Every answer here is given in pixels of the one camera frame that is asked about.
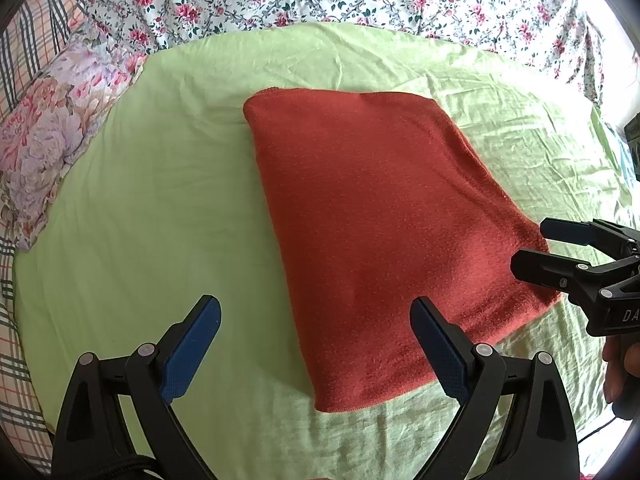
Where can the light green bed sheet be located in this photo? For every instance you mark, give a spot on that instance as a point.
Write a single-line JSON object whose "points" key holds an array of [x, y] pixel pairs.
{"points": [[150, 210]]}

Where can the person's right hand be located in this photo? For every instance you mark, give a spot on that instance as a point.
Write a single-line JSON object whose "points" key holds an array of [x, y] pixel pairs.
{"points": [[614, 370]]}

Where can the plaid blanket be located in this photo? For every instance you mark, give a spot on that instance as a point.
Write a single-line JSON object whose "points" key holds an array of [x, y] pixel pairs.
{"points": [[20, 385]]}

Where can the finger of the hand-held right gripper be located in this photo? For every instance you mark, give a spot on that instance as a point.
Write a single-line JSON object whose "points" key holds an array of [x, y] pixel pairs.
{"points": [[537, 267], [565, 231]]}

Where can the orange-red knit garment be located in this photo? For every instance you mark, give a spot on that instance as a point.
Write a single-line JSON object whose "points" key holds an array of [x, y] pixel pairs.
{"points": [[380, 220]]}

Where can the pink purple floral pillow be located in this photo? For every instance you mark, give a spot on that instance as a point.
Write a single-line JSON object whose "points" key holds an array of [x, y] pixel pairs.
{"points": [[55, 135]]}

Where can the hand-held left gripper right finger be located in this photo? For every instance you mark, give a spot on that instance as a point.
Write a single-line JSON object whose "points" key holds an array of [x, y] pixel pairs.
{"points": [[442, 355]]}

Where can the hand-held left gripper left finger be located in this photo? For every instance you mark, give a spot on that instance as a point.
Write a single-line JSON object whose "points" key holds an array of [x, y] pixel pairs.
{"points": [[192, 355]]}

